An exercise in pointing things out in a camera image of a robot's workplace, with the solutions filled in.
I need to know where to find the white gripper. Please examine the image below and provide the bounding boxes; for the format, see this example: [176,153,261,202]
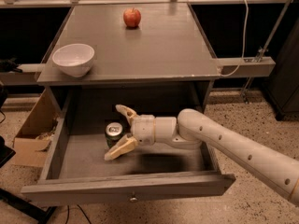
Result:
[104,105,155,161]

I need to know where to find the green soda can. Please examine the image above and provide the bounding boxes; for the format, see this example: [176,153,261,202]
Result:
[105,122,124,147]

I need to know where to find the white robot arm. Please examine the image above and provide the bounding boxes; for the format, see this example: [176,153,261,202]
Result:
[105,105,299,206]

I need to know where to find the open grey top drawer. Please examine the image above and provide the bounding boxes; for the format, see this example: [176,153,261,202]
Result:
[21,84,235,206]

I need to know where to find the grey cabinet with top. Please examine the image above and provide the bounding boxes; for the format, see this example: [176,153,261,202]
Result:
[37,3,219,105]

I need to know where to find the silver drawer knob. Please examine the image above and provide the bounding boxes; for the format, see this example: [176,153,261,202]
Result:
[129,194,138,203]

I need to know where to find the white bowl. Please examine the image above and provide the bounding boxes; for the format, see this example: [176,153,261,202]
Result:
[52,44,95,77]

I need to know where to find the cardboard box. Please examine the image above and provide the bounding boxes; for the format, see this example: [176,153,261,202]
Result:
[12,91,58,167]

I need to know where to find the red apple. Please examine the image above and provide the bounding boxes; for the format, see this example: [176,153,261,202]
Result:
[123,7,141,28]

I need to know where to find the black stand base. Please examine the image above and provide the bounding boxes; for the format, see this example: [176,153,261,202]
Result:
[0,136,56,224]

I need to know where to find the metal diagonal strut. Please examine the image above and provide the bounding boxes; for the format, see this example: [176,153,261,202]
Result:
[239,0,299,105]

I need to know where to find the black floor cables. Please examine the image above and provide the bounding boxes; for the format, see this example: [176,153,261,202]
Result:
[64,204,93,224]

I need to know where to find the white cable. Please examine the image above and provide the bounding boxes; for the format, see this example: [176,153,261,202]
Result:
[220,0,249,78]

